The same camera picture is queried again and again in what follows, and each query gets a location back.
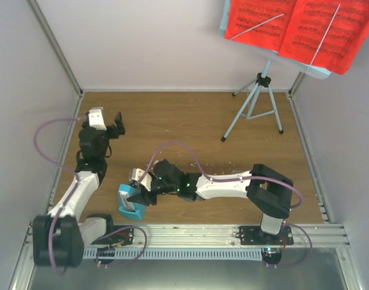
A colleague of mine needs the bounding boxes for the blue metronome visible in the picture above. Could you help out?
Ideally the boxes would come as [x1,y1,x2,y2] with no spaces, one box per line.
[118,184,147,221]

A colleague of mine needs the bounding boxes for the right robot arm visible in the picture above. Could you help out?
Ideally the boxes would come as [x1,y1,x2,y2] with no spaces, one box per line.
[118,159,293,245]

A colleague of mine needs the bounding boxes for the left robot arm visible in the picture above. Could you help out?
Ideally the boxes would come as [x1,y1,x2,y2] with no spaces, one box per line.
[32,107,126,270]

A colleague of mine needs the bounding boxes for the light blue music stand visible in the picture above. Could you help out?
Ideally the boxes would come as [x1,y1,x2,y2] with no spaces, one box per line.
[220,57,284,143]

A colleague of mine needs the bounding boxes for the red sheet music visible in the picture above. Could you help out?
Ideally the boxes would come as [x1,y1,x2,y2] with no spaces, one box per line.
[224,1,369,75]

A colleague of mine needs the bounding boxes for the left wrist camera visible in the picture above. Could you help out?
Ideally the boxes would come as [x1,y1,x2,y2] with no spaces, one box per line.
[87,107,107,131]

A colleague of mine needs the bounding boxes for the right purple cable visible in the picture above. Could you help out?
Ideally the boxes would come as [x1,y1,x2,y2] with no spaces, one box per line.
[146,141,304,209]

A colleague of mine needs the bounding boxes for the purple cable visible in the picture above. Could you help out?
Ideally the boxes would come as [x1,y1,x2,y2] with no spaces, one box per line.
[146,141,304,209]
[34,117,90,182]

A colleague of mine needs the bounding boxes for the aluminium front rail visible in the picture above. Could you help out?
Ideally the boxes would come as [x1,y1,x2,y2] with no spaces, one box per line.
[25,222,351,249]

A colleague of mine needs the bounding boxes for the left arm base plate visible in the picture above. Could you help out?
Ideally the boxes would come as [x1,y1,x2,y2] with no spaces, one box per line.
[92,228,134,264]

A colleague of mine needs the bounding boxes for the grey slotted cable duct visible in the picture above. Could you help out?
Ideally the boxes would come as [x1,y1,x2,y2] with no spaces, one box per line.
[98,248,262,261]

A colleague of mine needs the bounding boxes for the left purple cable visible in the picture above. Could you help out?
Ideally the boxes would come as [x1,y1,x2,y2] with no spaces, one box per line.
[34,117,90,182]

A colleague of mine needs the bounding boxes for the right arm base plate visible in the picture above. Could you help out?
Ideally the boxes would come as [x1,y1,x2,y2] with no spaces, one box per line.
[235,226,294,246]

